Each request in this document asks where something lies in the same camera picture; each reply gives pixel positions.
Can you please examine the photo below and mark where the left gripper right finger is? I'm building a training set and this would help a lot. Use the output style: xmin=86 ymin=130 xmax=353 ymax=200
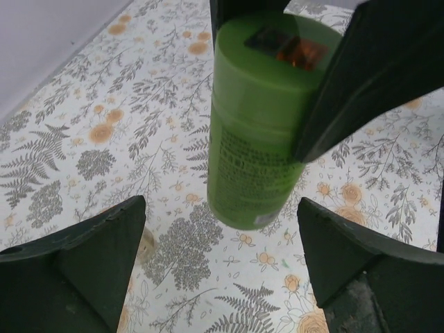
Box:
xmin=298 ymin=198 xmax=443 ymax=332

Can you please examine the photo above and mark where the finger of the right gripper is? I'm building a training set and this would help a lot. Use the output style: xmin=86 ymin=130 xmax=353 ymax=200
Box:
xmin=210 ymin=0 xmax=289 ymax=31
xmin=294 ymin=1 xmax=443 ymax=163

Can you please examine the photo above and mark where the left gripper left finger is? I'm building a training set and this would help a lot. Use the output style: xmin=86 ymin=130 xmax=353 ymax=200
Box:
xmin=1 ymin=196 xmax=146 ymax=333

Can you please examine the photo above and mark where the green pill bottle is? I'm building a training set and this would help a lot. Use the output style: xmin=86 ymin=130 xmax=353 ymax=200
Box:
xmin=207 ymin=12 xmax=341 ymax=230

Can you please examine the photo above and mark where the clear small pill bottle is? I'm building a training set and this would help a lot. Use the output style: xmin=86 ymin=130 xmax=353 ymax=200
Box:
xmin=136 ymin=228 xmax=157 ymax=265

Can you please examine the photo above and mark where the floral table mat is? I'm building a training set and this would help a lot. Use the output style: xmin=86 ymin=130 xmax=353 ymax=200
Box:
xmin=1 ymin=1 xmax=443 ymax=332

